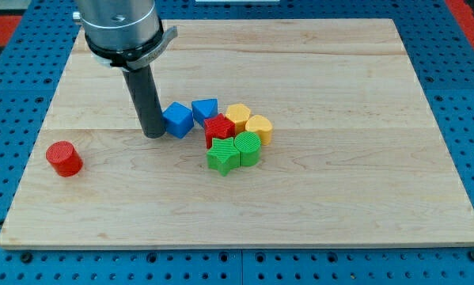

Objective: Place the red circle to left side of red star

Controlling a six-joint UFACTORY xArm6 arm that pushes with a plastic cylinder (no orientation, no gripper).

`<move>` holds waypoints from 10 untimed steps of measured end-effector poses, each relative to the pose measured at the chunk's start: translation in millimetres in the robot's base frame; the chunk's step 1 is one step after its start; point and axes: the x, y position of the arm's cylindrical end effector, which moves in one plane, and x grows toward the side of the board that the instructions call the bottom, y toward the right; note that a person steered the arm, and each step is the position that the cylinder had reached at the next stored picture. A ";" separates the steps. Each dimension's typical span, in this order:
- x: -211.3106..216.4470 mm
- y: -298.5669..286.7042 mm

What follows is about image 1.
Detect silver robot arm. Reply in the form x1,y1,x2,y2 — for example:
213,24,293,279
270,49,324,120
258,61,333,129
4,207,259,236
73,0,178,71

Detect red cylinder block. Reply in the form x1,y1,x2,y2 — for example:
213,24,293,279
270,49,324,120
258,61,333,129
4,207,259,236
45,141,83,177

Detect green cylinder block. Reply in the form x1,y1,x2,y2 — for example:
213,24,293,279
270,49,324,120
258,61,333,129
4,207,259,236
234,131,261,166

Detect blue cube block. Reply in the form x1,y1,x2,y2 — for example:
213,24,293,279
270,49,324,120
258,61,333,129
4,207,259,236
163,102,194,139

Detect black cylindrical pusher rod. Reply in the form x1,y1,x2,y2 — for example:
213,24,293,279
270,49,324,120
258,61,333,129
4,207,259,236
123,66,165,139

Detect wooden board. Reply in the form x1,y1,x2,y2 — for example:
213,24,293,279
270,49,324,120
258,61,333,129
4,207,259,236
0,19,474,250

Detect green star block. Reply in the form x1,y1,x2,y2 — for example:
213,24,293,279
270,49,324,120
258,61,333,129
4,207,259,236
207,137,241,177

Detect blue triangle block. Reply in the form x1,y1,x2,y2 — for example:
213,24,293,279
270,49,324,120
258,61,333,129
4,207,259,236
191,98,218,127

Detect yellow heart block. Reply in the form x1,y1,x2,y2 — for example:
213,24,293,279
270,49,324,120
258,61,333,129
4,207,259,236
245,115,274,145

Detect yellow hexagon block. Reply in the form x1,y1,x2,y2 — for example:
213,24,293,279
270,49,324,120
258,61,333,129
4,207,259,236
226,103,252,135

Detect red star block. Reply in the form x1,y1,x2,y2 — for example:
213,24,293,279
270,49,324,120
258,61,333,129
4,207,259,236
204,113,235,149

